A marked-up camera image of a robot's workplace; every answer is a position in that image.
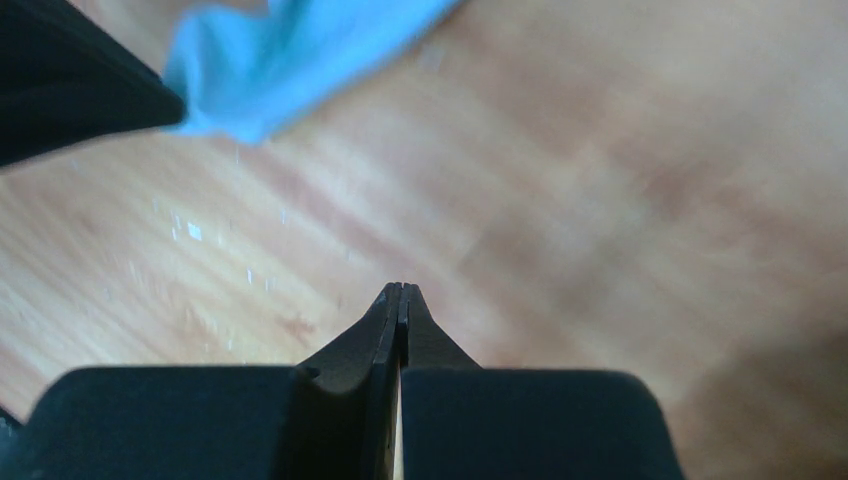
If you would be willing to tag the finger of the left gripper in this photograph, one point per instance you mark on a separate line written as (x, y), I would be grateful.
(64, 81)

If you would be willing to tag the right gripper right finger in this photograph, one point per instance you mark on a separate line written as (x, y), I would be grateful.
(462, 421)

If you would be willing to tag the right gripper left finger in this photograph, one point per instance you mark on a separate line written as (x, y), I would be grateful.
(329, 417)

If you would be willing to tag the blue cleaning cloth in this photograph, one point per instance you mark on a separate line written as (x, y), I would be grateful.
(248, 75)

